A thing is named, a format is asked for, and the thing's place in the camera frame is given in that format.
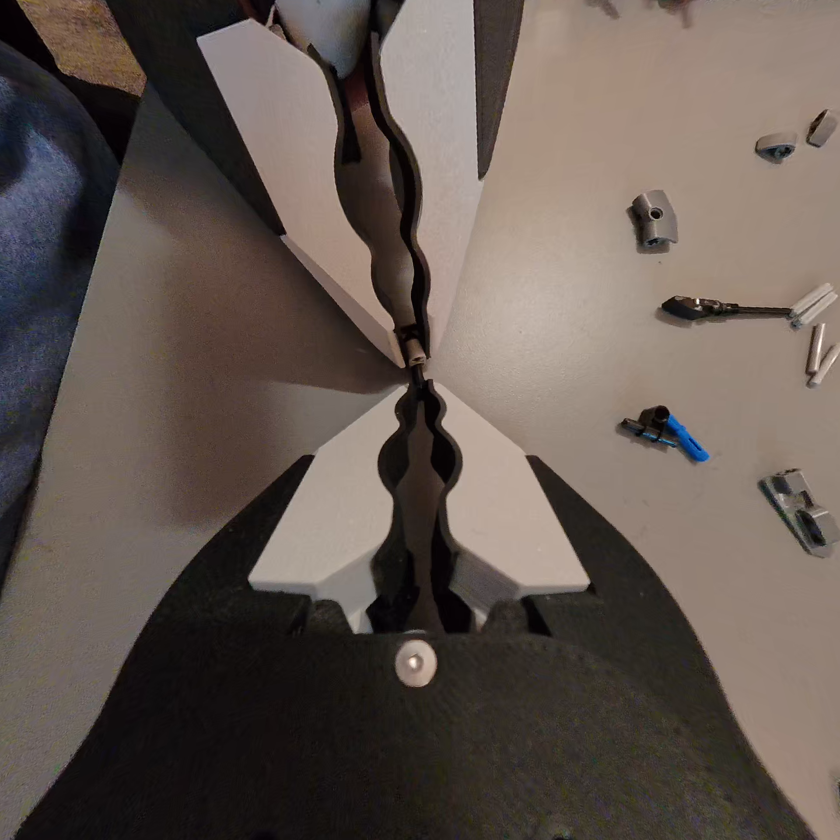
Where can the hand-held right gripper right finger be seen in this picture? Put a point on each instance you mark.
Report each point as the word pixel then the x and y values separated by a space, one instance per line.
pixel 518 525

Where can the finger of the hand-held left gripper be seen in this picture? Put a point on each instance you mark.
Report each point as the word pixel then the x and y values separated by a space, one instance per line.
pixel 275 144
pixel 436 131

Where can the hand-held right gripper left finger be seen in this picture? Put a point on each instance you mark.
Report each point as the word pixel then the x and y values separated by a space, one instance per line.
pixel 321 525

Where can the black lego pin connector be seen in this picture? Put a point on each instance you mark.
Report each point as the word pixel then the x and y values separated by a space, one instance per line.
pixel 646 425

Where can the grey curved lego panel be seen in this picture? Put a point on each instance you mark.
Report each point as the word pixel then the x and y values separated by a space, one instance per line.
pixel 655 222

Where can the grey lego clip assembly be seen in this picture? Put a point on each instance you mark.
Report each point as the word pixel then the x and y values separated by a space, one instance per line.
pixel 800 512

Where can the black lego lever with axle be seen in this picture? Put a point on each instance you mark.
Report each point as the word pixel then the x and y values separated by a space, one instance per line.
pixel 715 307

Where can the grey half-round lego piece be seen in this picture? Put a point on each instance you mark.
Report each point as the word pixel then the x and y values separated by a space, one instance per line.
pixel 775 145

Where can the light grey lego axle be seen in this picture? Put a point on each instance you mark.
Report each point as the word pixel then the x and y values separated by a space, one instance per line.
pixel 825 367
pixel 816 348
pixel 817 310
pixel 810 298

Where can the small grey lego slope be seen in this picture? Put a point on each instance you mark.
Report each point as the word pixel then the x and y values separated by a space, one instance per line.
pixel 821 128

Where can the person's blue sweater torso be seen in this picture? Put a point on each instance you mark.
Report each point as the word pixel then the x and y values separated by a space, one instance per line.
pixel 46 262

